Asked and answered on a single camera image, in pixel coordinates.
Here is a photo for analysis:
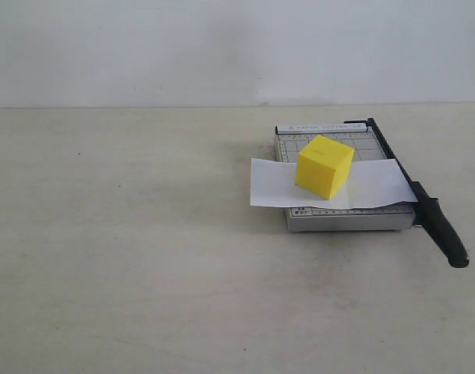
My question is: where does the white paper sheet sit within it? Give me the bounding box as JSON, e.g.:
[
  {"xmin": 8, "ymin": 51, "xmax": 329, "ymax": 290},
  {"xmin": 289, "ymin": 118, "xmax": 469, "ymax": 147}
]
[{"xmin": 250, "ymin": 158, "xmax": 417, "ymax": 210}]

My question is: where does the grey paper cutter base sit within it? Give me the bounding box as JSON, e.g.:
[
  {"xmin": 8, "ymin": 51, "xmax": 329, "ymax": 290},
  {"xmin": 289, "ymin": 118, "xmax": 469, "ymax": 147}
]
[{"xmin": 275, "ymin": 118, "xmax": 415, "ymax": 232}]

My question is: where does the black cutter blade arm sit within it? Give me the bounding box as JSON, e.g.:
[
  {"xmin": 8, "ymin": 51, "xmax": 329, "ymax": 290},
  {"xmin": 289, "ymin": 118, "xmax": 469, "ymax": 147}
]
[{"xmin": 344, "ymin": 118, "xmax": 470, "ymax": 269}]

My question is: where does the yellow cube block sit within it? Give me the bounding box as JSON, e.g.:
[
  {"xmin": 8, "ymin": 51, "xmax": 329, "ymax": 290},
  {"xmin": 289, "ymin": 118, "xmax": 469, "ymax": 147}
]
[{"xmin": 295, "ymin": 136, "xmax": 355, "ymax": 199}]

